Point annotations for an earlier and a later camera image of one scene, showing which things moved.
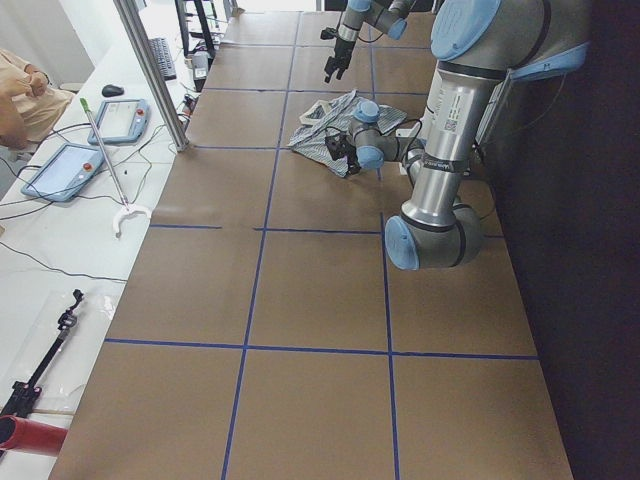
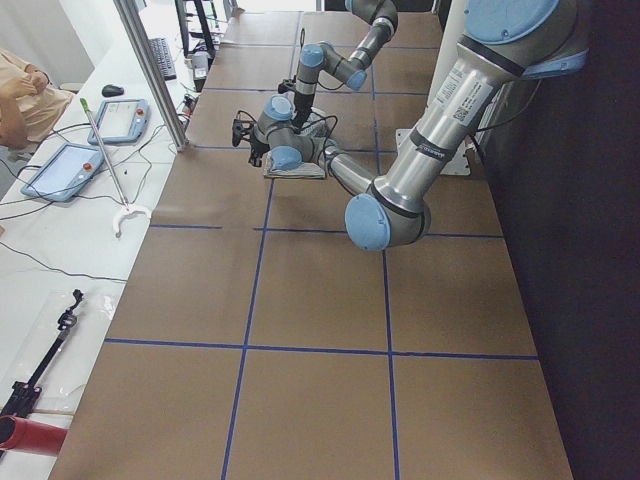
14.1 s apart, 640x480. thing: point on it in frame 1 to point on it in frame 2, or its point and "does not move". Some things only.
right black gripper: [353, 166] to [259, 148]
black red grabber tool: [21, 395] does not move
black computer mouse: [112, 91] does not move
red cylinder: [27, 435] does not move
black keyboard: [163, 55] does not move
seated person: [31, 106] does not move
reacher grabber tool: [128, 208] does not move
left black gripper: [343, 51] to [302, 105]
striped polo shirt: [309, 139] to [317, 128]
